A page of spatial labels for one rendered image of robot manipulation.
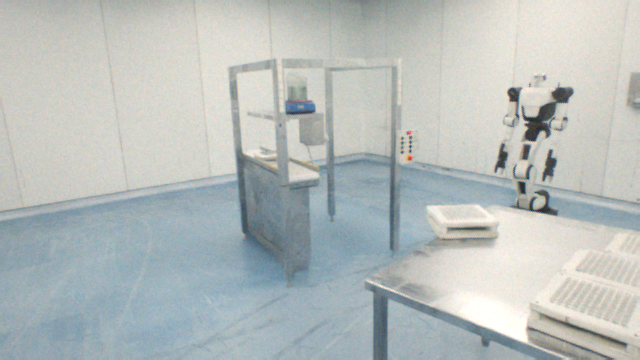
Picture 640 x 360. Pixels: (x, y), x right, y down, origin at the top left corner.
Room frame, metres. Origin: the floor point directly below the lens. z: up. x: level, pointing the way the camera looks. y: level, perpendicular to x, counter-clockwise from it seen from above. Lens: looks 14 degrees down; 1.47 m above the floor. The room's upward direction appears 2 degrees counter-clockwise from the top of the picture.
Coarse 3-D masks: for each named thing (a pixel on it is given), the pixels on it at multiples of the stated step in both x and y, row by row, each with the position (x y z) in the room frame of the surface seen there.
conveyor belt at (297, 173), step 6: (252, 150) 4.04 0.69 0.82; (258, 150) 4.03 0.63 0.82; (252, 156) 3.69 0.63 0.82; (288, 162) 3.35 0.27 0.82; (288, 168) 3.10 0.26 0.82; (294, 168) 3.10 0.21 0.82; (300, 168) 3.09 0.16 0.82; (306, 168) 3.08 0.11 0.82; (294, 174) 2.89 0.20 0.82; (300, 174) 2.88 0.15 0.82; (306, 174) 2.88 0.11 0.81; (312, 174) 2.89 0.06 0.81; (294, 180) 2.81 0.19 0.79; (300, 180) 2.83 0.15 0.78; (306, 180) 2.86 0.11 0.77
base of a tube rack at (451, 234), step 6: (426, 216) 1.80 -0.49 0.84; (432, 222) 1.71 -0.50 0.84; (432, 228) 1.69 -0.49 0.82; (438, 228) 1.63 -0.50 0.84; (474, 228) 1.62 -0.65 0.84; (486, 228) 1.62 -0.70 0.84; (438, 234) 1.60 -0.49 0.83; (444, 234) 1.57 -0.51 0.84; (450, 234) 1.57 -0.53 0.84; (456, 234) 1.57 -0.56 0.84; (462, 234) 1.57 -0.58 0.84; (468, 234) 1.57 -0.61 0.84; (474, 234) 1.57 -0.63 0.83; (480, 234) 1.57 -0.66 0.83; (486, 234) 1.57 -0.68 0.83; (492, 234) 1.57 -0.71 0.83
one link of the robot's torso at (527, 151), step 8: (544, 136) 3.65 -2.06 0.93; (520, 144) 3.70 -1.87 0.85; (528, 144) 3.66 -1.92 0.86; (536, 144) 3.59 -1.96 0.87; (520, 152) 3.67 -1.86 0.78; (528, 152) 3.65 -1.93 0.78; (520, 160) 3.64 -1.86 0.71; (528, 160) 3.58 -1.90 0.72; (520, 168) 3.61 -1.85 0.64; (528, 168) 3.56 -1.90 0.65; (520, 176) 3.61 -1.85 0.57; (528, 176) 3.55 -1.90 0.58
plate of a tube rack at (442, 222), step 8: (432, 208) 1.77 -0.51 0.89; (480, 208) 1.75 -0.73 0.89; (432, 216) 1.70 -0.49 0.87; (440, 216) 1.66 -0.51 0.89; (488, 216) 1.64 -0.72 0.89; (440, 224) 1.58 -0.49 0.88; (448, 224) 1.57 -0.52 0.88; (456, 224) 1.57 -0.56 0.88; (464, 224) 1.57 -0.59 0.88; (472, 224) 1.57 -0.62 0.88; (480, 224) 1.57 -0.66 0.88; (488, 224) 1.57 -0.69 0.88; (496, 224) 1.57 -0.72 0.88
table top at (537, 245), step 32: (512, 224) 1.72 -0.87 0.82; (544, 224) 1.71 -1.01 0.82; (576, 224) 1.69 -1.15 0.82; (416, 256) 1.41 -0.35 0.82; (448, 256) 1.40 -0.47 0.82; (480, 256) 1.40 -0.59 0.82; (512, 256) 1.39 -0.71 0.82; (544, 256) 1.38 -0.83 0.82; (384, 288) 1.19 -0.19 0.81; (416, 288) 1.17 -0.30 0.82; (448, 288) 1.17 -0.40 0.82; (480, 288) 1.16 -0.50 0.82; (512, 288) 1.15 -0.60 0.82; (448, 320) 1.03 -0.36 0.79; (480, 320) 0.99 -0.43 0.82; (512, 320) 0.98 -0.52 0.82; (544, 352) 0.85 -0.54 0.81; (576, 352) 0.84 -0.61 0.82
